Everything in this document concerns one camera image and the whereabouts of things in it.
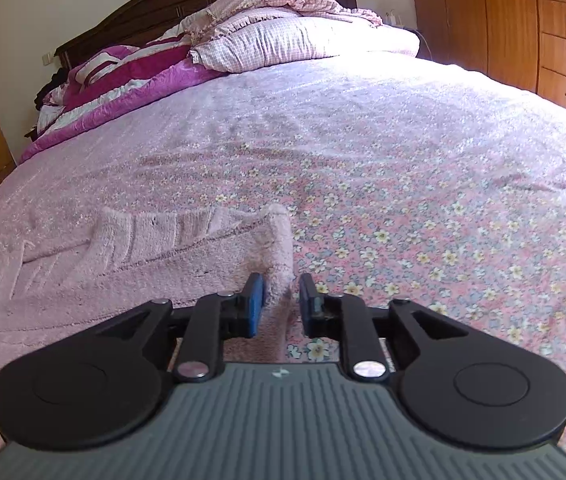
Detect pink knitted garment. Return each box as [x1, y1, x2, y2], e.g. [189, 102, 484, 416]
[0, 202, 296, 367]

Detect pink checked pillow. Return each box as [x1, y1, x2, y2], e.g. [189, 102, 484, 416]
[190, 12, 421, 73]

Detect black clothes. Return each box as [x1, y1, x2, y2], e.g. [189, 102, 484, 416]
[33, 67, 71, 111]

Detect pink floral bed sheet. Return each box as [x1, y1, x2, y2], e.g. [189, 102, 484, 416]
[0, 52, 566, 480]

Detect pink checked quilt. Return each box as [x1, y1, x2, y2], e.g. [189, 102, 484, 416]
[163, 0, 384, 43]

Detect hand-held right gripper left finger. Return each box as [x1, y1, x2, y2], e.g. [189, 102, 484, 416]
[94, 272, 266, 384]

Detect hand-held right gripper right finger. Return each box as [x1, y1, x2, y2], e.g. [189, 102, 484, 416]
[298, 273, 468, 384]

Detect wooden dresser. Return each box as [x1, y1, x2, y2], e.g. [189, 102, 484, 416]
[411, 0, 566, 128]

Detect magenta striped blanket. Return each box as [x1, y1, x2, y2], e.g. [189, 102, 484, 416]
[18, 44, 229, 163]

